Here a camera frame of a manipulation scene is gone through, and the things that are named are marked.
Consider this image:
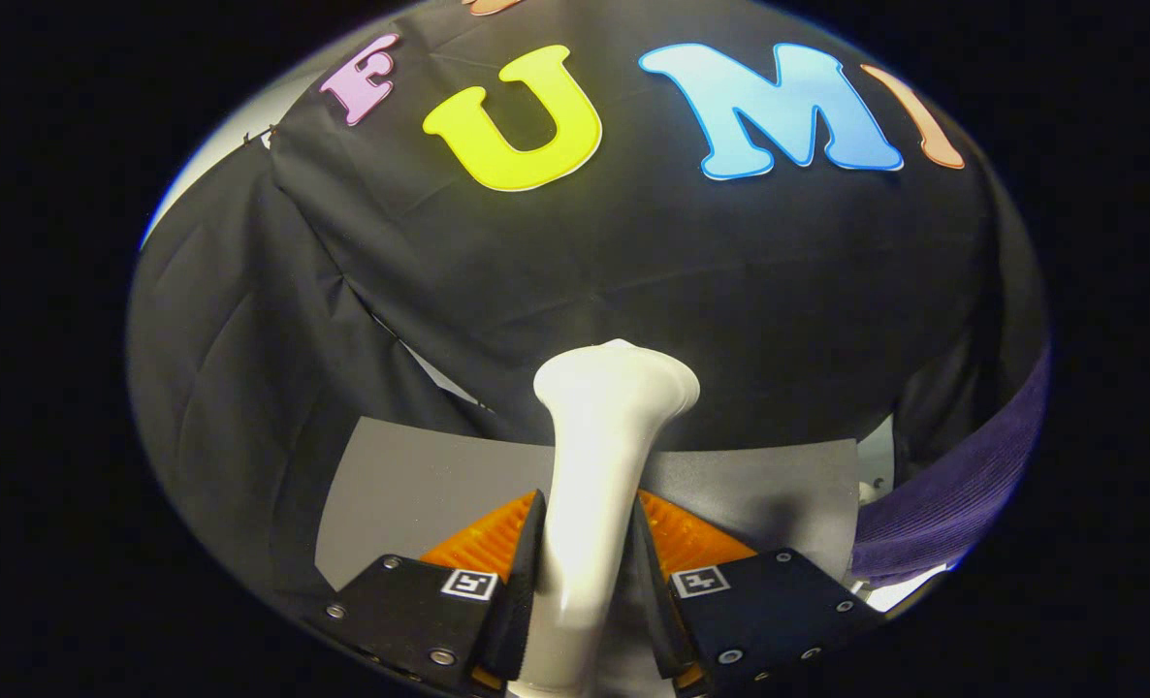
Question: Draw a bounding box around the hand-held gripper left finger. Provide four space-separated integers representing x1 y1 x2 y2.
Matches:
303 490 549 697

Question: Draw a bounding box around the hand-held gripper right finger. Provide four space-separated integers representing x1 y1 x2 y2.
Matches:
630 490 886 697

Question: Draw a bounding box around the purple corduroy jacket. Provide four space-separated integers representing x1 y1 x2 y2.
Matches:
851 344 1053 589

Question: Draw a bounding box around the white garment steamer with hose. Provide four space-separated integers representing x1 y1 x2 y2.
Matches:
507 339 702 698

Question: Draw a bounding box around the grey drawer cabinet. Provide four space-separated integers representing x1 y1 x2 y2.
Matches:
315 417 862 592

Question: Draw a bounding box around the black backdrop cloth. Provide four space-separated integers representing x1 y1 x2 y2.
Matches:
127 0 1046 597

